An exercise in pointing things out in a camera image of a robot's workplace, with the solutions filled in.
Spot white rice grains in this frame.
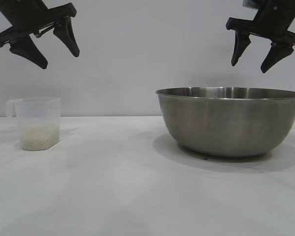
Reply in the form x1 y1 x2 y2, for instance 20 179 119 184
22 124 59 151

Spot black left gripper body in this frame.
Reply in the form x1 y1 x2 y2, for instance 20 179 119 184
0 0 77 48

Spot translucent plastic measuring cup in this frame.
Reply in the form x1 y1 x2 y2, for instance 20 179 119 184
6 97 61 151

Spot stainless steel mixing bowl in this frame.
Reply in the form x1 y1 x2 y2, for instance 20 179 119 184
155 86 295 158

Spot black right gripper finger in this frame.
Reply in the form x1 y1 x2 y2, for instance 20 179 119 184
260 41 295 74
231 30 251 66

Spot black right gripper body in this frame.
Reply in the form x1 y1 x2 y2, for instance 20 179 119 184
225 0 295 47

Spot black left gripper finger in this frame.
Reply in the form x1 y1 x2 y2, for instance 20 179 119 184
9 36 49 69
53 16 81 58

